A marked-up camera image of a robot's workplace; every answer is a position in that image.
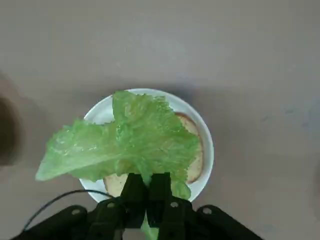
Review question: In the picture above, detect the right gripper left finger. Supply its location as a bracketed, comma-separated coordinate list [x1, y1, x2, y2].
[12, 172, 148, 240]

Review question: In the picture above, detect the bread slice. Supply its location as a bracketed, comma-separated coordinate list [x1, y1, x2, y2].
[103, 112, 204, 198]

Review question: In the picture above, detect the white round plate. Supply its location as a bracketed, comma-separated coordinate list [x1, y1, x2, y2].
[79, 87, 215, 203]

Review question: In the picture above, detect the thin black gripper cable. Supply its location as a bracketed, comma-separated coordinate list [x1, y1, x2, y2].
[23, 189, 118, 232]

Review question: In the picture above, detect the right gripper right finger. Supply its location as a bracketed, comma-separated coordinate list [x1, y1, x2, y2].
[147, 171, 266, 240]

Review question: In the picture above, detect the green lettuce leaf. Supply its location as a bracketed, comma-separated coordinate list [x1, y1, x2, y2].
[34, 90, 201, 240]

